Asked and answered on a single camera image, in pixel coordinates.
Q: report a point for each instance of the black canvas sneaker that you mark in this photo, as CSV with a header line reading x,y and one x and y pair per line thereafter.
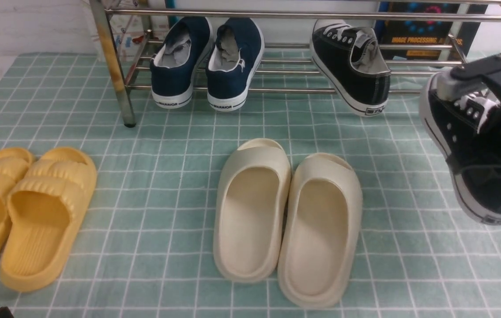
x,y
452,126
350,57

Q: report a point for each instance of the metal shoe rack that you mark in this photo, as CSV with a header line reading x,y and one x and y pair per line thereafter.
x,y
123,84

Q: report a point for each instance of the right navy canvas shoe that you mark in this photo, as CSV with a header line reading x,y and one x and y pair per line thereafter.
x,y
237,53

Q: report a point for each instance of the navy canvas shoe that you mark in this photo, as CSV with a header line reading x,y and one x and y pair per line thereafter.
x,y
173,66
237,53

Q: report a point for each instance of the left navy canvas shoe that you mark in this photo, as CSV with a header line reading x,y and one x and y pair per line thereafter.
x,y
173,66

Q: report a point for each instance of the dark image processing book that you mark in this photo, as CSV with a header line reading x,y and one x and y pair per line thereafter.
x,y
427,32

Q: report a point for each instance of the right cream slipper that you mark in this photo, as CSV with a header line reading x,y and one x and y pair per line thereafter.
x,y
324,213

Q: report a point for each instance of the cream slipper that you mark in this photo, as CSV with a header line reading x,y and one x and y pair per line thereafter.
x,y
324,213
251,200

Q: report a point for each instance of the left cream slipper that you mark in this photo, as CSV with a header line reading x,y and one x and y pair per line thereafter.
x,y
251,200

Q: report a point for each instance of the patterned paper bag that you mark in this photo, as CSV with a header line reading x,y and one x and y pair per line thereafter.
x,y
127,29

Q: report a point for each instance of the green checkered cloth mat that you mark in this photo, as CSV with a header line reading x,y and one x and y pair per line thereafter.
x,y
145,248

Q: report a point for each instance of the right yellow slipper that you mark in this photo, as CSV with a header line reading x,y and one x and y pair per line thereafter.
x,y
47,208

